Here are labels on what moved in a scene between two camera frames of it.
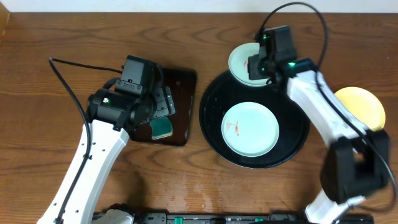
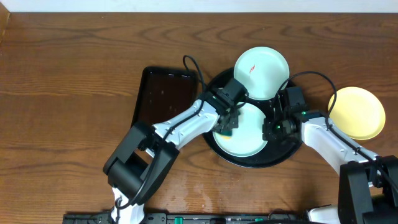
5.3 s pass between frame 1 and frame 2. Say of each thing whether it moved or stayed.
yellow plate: stayed
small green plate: moved
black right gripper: moved
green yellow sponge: moved
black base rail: stayed
